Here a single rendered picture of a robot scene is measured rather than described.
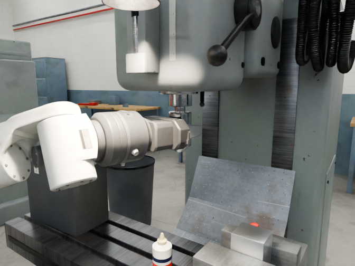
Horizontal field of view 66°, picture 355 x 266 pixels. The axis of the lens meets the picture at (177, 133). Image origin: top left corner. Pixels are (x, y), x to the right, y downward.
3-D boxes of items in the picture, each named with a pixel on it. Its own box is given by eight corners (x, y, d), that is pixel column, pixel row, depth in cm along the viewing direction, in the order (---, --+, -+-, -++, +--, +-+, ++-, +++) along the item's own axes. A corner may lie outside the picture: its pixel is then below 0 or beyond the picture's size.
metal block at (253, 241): (261, 275, 48) (263, 243, 47) (230, 263, 51) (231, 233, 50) (270, 259, 52) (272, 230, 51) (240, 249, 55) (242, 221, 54)
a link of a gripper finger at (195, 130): (198, 137, 57) (175, 141, 53) (198, 122, 56) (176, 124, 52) (204, 138, 55) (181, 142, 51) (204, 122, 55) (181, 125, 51)
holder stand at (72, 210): (76, 238, 74) (71, 166, 71) (29, 217, 85) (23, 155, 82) (109, 219, 84) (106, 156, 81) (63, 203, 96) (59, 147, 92)
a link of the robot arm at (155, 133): (191, 110, 49) (133, 113, 41) (190, 162, 50) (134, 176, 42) (148, 106, 58) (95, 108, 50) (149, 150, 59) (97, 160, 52)
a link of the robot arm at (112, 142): (119, 102, 44) (43, 105, 36) (137, 167, 42) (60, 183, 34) (92, 127, 52) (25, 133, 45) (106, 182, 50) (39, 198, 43)
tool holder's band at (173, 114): (164, 116, 56) (164, 111, 56) (181, 114, 59) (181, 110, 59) (177, 118, 52) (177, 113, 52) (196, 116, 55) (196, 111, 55)
